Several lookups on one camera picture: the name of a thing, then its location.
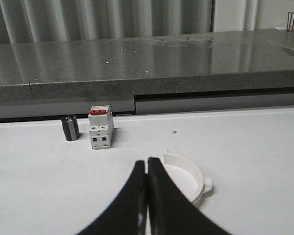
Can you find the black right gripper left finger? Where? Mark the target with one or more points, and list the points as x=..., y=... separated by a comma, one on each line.
x=127, y=214

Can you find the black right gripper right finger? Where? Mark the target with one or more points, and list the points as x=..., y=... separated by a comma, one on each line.
x=170, y=212

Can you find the white half pipe clamp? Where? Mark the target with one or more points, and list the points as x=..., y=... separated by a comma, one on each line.
x=204, y=184

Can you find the black cylindrical capacitor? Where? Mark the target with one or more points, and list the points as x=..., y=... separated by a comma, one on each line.
x=70, y=127

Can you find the grey stone counter slab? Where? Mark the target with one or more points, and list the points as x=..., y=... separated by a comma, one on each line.
x=58, y=78

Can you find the white circuit breaker red switch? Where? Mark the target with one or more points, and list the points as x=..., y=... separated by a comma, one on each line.
x=101, y=127

